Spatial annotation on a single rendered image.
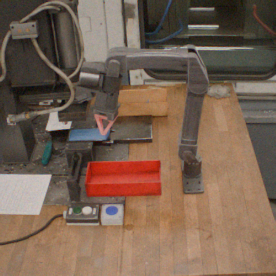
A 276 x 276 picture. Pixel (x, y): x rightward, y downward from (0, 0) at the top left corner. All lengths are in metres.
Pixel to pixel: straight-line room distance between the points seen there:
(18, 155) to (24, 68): 0.38
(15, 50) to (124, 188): 0.58
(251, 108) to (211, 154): 0.69
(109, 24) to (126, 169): 0.81
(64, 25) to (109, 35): 0.72
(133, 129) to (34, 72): 0.50
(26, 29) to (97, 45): 0.82
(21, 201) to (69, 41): 0.57
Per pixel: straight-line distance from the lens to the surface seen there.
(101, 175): 1.56
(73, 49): 1.44
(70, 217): 1.38
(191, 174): 1.50
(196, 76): 1.28
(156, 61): 1.28
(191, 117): 1.38
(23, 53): 1.45
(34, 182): 1.59
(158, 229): 1.35
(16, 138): 1.64
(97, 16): 2.09
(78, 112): 1.47
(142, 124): 1.77
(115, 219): 1.36
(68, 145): 1.59
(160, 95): 1.93
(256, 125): 2.33
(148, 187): 1.44
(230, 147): 1.68
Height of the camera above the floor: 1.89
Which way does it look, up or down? 34 degrees down
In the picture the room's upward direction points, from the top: 4 degrees counter-clockwise
